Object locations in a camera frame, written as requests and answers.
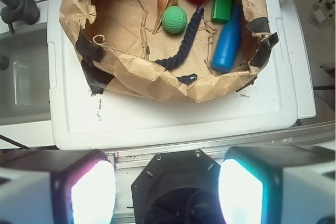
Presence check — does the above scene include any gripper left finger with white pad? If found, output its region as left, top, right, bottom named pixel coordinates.
left=1, top=150, right=116, bottom=223

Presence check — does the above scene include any brown paper bag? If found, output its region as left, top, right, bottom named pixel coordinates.
left=59, top=0, right=278, bottom=103

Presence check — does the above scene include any green rectangular block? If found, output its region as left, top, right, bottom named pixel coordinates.
left=211, top=0, right=234, bottom=24

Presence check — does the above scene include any black clamp knob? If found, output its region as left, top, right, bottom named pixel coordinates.
left=1, top=0, right=40, bottom=34

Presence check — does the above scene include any dark blue rope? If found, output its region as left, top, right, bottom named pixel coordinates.
left=154, top=5, right=205, bottom=72

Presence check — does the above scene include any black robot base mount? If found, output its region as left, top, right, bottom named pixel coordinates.
left=131, top=150, right=225, bottom=223

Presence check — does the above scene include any aluminium rail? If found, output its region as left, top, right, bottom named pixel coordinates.
left=104, top=121, right=335, bottom=169

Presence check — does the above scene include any blue plastic bottle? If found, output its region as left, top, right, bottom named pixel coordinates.
left=211, top=5, right=242, bottom=73

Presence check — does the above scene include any brown spiral conch shell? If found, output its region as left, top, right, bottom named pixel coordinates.
left=152, top=0, right=178, bottom=35

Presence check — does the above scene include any green dimpled ball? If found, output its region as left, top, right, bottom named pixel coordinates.
left=162, top=6, right=187, bottom=34

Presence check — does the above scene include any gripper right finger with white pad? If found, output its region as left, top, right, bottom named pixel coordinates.
left=218, top=146, right=335, bottom=223

